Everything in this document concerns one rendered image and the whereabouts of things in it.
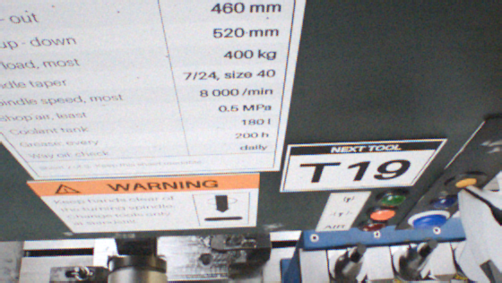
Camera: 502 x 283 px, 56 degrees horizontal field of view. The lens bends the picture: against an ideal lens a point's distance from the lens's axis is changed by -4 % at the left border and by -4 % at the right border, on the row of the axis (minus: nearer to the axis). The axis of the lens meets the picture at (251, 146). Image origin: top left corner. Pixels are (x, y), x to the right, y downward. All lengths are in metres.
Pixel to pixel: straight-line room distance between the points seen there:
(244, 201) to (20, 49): 0.20
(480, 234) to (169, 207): 0.22
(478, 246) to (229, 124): 0.20
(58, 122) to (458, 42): 0.20
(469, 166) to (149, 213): 0.24
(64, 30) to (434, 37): 0.16
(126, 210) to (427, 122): 0.22
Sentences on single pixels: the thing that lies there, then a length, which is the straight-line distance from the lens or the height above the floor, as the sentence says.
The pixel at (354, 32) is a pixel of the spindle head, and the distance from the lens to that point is 0.21.
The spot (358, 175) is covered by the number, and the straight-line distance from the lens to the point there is 0.34.
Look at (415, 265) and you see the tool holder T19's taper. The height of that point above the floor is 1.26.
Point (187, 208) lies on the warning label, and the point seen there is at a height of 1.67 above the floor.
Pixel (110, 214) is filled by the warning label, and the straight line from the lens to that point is 0.39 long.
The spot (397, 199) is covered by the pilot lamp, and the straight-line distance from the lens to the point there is 0.38.
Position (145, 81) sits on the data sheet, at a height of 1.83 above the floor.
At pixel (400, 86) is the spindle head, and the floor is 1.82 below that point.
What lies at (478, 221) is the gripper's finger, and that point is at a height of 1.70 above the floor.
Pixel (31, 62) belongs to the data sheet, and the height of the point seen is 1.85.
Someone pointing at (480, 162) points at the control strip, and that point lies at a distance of 0.36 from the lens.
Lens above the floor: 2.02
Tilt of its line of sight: 62 degrees down
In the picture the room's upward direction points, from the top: 2 degrees clockwise
